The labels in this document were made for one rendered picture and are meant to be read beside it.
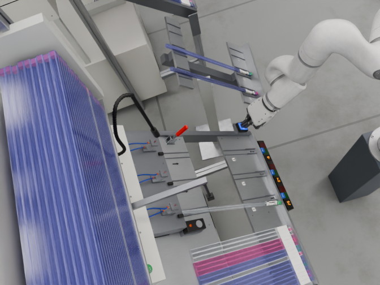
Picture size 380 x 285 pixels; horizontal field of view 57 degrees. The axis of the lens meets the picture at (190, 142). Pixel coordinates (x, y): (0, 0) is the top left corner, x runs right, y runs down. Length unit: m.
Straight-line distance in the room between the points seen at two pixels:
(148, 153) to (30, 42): 0.53
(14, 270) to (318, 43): 0.93
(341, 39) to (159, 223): 0.73
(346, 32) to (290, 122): 1.44
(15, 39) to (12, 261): 0.43
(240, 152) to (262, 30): 1.47
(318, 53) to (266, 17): 1.81
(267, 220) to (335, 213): 0.92
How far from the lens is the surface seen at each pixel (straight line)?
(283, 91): 1.37
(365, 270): 2.32
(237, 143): 1.54
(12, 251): 0.78
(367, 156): 1.75
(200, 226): 1.17
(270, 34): 2.80
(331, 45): 1.08
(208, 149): 2.36
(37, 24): 0.79
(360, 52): 1.04
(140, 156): 1.15
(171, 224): 1.10
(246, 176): 1.47
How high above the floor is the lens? 2.22
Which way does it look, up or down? 68 degrees down
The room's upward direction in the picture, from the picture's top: 23 degrees counter-clockwise
